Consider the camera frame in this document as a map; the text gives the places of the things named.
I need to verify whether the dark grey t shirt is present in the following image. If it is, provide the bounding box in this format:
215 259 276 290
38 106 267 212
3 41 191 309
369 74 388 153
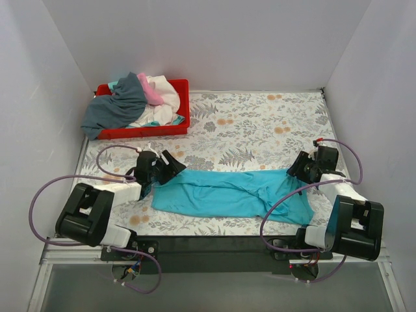
81 72 148 140

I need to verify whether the pink t shirt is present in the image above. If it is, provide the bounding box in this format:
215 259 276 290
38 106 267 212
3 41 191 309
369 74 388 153
137 73 164 106

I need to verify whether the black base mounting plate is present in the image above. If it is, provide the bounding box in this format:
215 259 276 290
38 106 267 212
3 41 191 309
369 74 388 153
100 235 334 276

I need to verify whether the aluminium frame rail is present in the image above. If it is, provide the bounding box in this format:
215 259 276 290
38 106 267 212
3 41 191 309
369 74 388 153
29 138 406 311

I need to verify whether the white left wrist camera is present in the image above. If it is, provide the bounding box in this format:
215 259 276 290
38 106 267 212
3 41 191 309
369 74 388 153
135 143 160 157

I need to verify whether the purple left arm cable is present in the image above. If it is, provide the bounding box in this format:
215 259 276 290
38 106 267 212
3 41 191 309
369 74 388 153
29 144 163 294

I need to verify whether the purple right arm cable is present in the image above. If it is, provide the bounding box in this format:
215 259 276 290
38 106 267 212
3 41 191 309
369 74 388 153
260 138 365 284

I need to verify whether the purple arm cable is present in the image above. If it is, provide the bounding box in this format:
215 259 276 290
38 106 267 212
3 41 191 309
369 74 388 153
29 144 163 294
260 138 365 284

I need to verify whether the white t shirt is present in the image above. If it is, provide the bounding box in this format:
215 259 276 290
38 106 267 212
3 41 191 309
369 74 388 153
127 75 185 128

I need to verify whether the light teal garment in bin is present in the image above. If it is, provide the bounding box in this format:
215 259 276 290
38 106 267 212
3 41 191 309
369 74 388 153
104 73 185 129

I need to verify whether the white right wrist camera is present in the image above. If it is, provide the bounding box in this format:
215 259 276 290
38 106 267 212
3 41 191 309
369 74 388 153
312 138 332 153

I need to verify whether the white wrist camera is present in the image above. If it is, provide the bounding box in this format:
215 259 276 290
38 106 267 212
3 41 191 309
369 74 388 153
312 138 332 153
135 143 160 157

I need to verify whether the red plastic bin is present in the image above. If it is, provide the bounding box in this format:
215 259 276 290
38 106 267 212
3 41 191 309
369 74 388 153
97 79 190 140

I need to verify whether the floral patterned table mat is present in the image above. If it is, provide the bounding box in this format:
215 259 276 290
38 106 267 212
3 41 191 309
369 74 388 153
76 92 335 235

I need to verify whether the turquoise t shirt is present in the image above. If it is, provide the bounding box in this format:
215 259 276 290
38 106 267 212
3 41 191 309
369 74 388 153
151 169 314 225

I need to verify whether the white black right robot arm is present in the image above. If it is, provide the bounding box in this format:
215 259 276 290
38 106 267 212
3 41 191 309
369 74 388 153
287 141 384 261

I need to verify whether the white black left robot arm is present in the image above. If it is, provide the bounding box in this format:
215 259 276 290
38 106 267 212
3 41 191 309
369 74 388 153
55 150 187 248

